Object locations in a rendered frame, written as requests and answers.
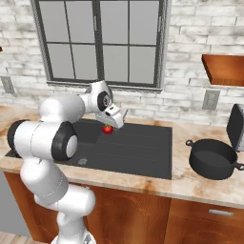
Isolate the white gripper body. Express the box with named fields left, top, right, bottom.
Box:
left=100, top=106, right=129, bottom=130

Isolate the red tomato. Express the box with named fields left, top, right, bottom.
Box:
left=101, top=124, right=114, bottom=135

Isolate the dark grey sink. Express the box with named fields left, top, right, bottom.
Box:
left=4, top=118, right=173, bottom=181

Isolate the black pot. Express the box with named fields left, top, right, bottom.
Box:
left=185, top=138, right=244, bottom=181

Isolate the grey framed window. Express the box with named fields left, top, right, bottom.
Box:
left=30, top=0, right=173, bottom=93

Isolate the wooden cupboard door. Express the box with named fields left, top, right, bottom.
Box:
left=85, top=185, right=172, bottom=244
left=3, top=172, right=61, bottom=244

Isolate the grey dishwasher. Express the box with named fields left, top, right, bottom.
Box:
left=0, top=171, right=32, bottom=238

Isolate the wooden drawer front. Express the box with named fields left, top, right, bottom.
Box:
left=163, top=197, right=244, bottom=244

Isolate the grey wall outlet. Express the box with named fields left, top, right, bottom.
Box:
left=202, top=89, right=221, bottom=112
left=0, top=75, right=16, bottom=95

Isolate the wooden wall shelf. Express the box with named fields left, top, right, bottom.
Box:
left=201, top=53, right=244, bottom=88

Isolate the silver drawer handle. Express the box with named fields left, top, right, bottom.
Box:
left=208, top=209, right=234, bottom=218

